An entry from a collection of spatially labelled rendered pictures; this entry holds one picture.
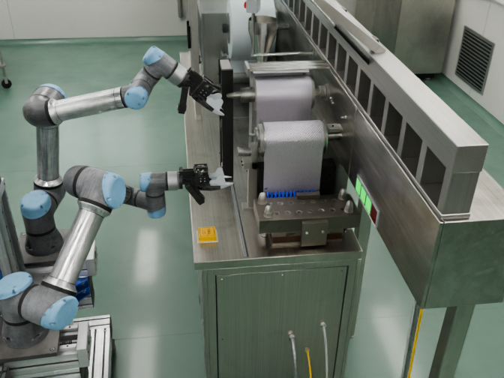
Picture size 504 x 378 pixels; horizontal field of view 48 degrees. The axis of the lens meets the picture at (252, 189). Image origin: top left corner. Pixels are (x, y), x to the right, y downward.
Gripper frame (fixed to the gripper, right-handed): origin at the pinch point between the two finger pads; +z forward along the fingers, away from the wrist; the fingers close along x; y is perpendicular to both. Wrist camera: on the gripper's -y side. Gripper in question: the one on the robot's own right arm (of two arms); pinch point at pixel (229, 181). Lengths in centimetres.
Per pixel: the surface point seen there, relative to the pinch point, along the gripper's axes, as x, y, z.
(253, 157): 7.0, 6.8, 10.8
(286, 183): -0.3, -1.8, 23.3
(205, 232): -10.7, -16.6, -10.5
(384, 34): 412, -64, 214
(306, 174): -0.3, 1.9, 31.5
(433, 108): -61, 56, 50
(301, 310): -26, -49, 27
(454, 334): -77, -14, 63
